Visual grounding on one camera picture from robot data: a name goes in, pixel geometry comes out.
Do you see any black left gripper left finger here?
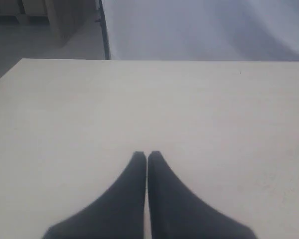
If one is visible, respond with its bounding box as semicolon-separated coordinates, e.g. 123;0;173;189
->
43;151;147;239

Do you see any black backdrop stand pole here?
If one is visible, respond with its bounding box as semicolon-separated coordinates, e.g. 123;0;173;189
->
95;0;111;60

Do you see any wooden cabinet in background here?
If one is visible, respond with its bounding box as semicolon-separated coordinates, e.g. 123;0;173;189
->
0;0;90;47

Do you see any white backdrop cloth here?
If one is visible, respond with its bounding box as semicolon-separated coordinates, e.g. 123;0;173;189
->
102;0;299;61

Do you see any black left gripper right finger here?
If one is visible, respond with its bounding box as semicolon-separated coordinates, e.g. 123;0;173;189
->
148;151;256;239

